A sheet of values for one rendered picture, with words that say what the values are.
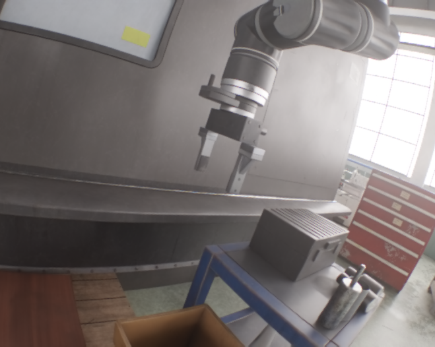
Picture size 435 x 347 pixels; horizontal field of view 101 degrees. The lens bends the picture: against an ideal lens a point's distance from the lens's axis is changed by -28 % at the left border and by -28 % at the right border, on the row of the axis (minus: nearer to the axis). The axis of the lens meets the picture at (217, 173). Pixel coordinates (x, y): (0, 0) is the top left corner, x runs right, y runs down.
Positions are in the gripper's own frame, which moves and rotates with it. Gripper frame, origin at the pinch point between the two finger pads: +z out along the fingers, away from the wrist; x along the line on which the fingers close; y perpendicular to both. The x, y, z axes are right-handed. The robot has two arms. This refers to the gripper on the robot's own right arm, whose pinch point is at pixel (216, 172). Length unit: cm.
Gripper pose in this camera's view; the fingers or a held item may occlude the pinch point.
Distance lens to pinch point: 53.8
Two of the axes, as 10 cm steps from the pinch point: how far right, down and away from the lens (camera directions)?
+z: -3.1, 9.3, 1.9
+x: -5.4, -3.4, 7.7
